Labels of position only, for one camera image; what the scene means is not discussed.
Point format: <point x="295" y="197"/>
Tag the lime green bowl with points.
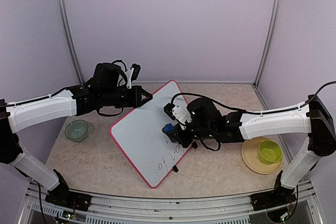
<point x="269" y="152"/>

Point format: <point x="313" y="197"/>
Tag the aluminium frame post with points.
<point x="267" y="45"/>
<point x="69" y="41"/>

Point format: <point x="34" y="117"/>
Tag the right black board stand foot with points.
<point x="194" y="145"/>

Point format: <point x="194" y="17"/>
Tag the beige round plate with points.
<point x="250" y="157"/>

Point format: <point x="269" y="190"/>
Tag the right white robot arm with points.
<point x="201" y="120"/>

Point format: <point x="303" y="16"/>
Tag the pink framed whiteboard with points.
<point x="140" y="138"/>

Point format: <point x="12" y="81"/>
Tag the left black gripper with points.
<point x="136" y="101"/>

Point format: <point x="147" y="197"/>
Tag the blue whiteboard eraser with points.
<point x="168" y="128"/>

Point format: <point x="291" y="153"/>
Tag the left black board stand foot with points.
<point x="175" y="169"/>

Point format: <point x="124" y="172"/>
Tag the left aluminium frame post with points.
<point x="69" y="41"/>

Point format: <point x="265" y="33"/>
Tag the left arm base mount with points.
<point x="63" y="196"/>

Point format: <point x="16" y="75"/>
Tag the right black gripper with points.
<point x="178" y="136"/>

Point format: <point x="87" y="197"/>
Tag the right aluminium frame post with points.
<point x="267" y="45"/>

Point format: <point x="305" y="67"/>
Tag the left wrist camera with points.
<point x="132" y="74"/>

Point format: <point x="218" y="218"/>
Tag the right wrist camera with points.
<point x="177" y="113"/>

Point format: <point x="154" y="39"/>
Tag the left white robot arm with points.
<point x="110" y="85"/>

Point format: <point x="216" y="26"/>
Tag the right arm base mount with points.
<point x="276" y="197"/>

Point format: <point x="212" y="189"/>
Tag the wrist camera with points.
<point x="177" y="113"/>
<point x="132" y="74"/>

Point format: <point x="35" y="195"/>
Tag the black board stand foot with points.
<point x="175" y="169"/>
<point x="194" y="145"/>

